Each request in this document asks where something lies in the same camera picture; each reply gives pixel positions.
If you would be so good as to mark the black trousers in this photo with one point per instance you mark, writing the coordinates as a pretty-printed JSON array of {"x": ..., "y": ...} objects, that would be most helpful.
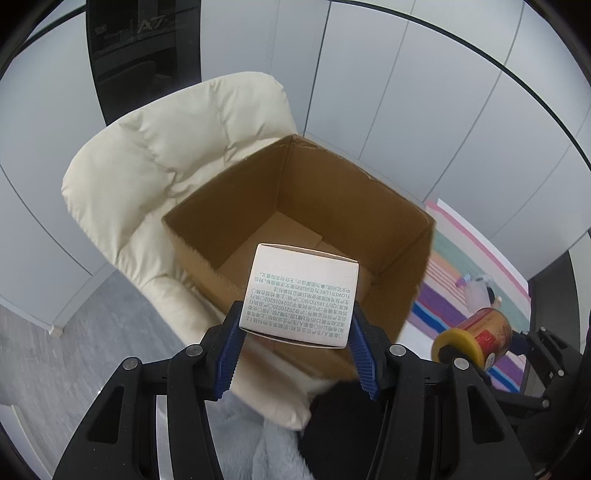
[{"x": 341, "y": 434}]

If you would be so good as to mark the red and gold can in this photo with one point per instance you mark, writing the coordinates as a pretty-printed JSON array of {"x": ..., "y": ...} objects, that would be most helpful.
[{"x": 485, "y": 332}]

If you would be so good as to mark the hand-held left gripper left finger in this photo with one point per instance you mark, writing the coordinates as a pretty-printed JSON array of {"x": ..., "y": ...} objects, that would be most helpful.
[{"x": 226, "y": 364}]

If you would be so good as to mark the light blue fluffy blanket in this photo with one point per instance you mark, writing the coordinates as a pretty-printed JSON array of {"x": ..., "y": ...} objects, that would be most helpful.
[{"x": 258, "y": 443}]

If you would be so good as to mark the black glass panel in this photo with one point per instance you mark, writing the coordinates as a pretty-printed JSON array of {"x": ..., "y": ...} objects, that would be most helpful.
[{"x": 138, "y": 60}]

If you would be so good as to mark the brown cardboard box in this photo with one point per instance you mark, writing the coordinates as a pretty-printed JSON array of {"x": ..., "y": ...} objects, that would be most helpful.
[{"x": 323, "y": 198}]

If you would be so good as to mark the frosted plastic bottle purple cap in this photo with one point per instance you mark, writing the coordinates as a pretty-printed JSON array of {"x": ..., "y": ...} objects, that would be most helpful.
[{"x": 478, "y": 290}]

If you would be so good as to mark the striped colourful cloth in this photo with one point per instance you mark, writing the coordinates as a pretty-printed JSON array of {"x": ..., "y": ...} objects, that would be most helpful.
[{"x": 448, "y": 277}]

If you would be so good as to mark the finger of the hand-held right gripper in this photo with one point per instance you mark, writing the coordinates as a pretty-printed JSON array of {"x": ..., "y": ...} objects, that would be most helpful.
[
  {"x": 526, "y": 404},
  {"x": 549, "y": 360}
]

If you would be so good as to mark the cream padded chair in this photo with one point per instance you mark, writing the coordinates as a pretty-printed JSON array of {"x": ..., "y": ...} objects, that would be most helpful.
[{"x": 138, "y": 175}]

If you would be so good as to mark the small pale beige carton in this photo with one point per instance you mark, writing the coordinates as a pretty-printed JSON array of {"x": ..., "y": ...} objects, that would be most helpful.
[{"x": 300, "y": 295}]

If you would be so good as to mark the white small table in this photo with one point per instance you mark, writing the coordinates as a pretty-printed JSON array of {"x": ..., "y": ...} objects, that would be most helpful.
[{"x": 418, "y": 339}]

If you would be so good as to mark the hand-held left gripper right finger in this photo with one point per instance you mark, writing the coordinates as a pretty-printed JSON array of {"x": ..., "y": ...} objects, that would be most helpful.
[{"x": 364, "y": 364}]

